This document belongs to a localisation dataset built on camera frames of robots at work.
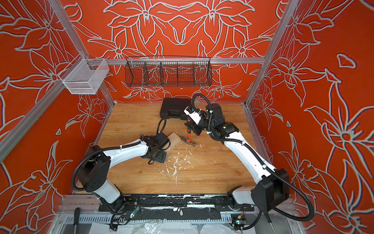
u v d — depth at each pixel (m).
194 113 0.62
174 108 1.10
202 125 0.65
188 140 0.86
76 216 0.70
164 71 1.00
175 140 0.92
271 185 0.39
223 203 0.73
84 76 0.92
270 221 0.68
